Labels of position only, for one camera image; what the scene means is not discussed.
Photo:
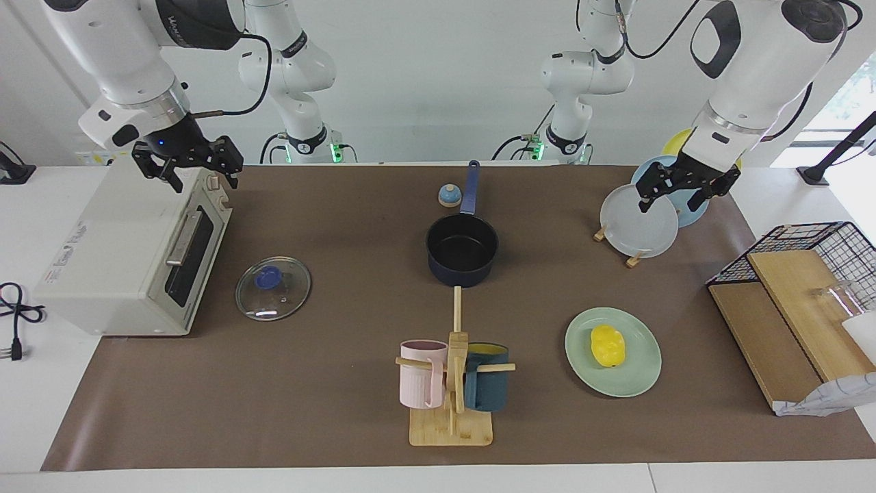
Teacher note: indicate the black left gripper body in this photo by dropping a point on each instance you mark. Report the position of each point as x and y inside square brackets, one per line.
[692, 170]

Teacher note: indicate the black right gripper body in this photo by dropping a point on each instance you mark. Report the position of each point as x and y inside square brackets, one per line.
[174, 140]

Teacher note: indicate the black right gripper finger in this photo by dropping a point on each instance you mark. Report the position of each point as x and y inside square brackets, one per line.
[229, 156]
[164, 171]

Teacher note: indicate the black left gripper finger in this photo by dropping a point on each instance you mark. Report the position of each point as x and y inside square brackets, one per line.
[658, 181]
[718, 186]

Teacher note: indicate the glass lid with blue knob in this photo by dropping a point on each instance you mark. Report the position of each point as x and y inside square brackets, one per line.
[284, 301]

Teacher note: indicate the yellow potato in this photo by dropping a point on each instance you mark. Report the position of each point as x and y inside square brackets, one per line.
[608, 346]

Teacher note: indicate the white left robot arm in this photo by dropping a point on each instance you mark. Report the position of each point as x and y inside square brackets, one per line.
[759, 68]

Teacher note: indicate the yellow plate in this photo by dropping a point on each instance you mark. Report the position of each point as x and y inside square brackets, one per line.
[677, 142]

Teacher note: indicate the light blue plate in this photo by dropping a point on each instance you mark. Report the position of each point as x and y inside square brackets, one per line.
[686, 219]

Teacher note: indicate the translucent white plate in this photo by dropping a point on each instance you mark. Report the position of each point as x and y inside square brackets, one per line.
[636, 229]

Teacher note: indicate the wooden plate rack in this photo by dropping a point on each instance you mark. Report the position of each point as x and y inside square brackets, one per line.
[634, 260]

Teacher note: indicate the light green plate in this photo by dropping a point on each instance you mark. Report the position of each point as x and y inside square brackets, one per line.
[633, 380]

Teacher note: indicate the dark blue pot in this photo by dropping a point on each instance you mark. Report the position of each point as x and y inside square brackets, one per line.
[462, 274]

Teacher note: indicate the white power strip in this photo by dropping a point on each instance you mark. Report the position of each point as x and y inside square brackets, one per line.
[92, 159]

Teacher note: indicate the white toaster oven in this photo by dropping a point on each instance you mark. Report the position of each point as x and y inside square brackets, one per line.
[109, 260]

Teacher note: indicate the light wooden board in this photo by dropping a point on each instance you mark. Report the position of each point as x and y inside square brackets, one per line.
[807, 308]

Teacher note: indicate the brown wooden board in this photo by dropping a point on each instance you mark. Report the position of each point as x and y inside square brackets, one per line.
[766, 342]

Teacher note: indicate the clear glass cup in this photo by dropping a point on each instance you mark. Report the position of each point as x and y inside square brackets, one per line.
[845, 298]

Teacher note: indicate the white container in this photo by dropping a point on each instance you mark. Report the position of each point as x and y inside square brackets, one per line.
[864, 335]

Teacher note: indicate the small blue wooden bell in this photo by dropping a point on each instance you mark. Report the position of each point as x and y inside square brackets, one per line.
[449, 198]

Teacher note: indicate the brown table mat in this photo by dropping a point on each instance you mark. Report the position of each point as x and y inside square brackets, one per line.
[308, 383]

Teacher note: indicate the white checked cloth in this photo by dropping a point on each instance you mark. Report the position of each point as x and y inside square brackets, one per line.
[835, 397]

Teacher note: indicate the dark teal mug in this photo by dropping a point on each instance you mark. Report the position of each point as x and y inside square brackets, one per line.
[489, 390]

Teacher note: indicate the pink mug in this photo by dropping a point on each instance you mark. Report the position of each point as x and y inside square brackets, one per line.
[419, 383]

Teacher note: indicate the wooden mug rack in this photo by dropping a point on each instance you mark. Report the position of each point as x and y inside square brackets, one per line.
[452, 428]

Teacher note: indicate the black camera stand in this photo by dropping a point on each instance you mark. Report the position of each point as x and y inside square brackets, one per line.
[813, 174]

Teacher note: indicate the black clamp mount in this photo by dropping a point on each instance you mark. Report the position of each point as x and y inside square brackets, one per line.
[17, 174]

